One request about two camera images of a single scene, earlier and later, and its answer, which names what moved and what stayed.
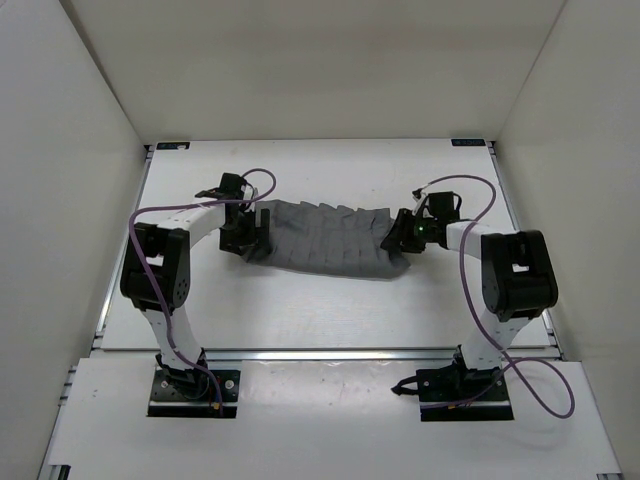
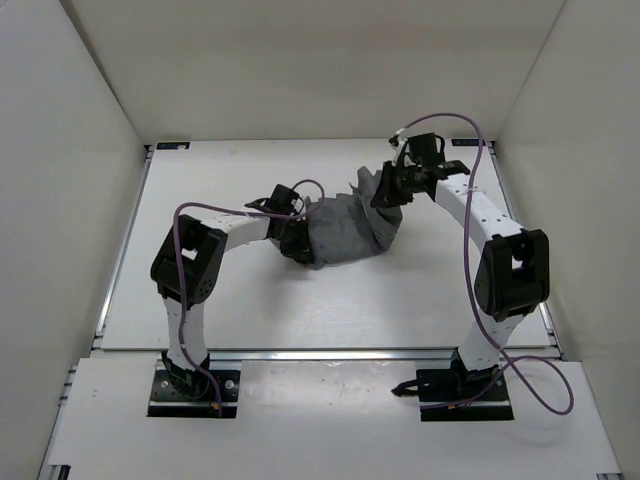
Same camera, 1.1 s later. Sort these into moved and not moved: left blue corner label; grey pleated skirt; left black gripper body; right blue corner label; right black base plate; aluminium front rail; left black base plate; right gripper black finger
Moved: right gripper black finger; left black gripper body; grey pleated skirt
Not moved: aluminium front rail; right black base plate; right blue corner label; left blue corner label; left black base plate
